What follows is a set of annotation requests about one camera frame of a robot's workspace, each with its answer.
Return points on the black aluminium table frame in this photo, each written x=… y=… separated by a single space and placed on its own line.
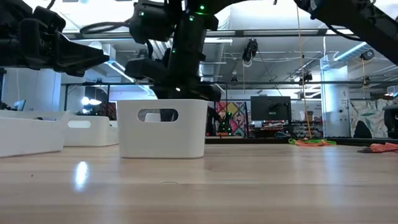
x=248 y=140

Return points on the black ceiling-mounted camera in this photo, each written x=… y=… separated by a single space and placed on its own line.
x=367 y=55
x=143 y=53
x=306 y=77
x=250 y=49

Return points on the green rubber band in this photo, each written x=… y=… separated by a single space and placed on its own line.
x=329 y=142

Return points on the background black robot arm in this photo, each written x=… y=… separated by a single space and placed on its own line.
x=227 y=124

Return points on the small background laptop screen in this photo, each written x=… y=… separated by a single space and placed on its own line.
x=20 y=105

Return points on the white painted backdrop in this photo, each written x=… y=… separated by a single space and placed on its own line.
x=373 y=109

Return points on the black computer monitor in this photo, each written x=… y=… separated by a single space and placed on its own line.
x=270 y=109

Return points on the black overhead frame beam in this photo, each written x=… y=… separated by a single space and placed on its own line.
x=264 y=32

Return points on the dark red patterned panel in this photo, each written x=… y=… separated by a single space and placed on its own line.
x=109 y=111

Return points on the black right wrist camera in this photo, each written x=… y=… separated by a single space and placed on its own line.
x=146 y=70

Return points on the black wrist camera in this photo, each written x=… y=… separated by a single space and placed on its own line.
x=49 y=18
x=146 y=70

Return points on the cluttered background workbench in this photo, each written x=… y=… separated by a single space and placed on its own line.
x=270 y=128

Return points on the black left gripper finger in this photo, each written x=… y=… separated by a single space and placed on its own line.
x=73 y=71
x=84 y=54

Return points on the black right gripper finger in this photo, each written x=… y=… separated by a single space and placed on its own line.
x=168 y=115

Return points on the white plastic basket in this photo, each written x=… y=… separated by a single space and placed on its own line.
x=28 y=137
x=161 y=140
x=93 y=135

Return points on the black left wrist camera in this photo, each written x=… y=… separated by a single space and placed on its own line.
x=49 y=18

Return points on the colourful mural panel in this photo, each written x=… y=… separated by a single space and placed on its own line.
x=237 y=112

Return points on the long black background bar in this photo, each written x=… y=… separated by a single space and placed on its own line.
x=342 y=82

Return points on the silver ventilation duct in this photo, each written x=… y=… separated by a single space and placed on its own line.
x=214 y=53

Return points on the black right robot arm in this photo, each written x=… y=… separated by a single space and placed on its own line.
x=357 y=21

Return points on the white round column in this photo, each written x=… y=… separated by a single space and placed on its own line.
x=335 y=102

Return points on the black office chair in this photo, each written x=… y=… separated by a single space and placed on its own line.
x=362 y=130

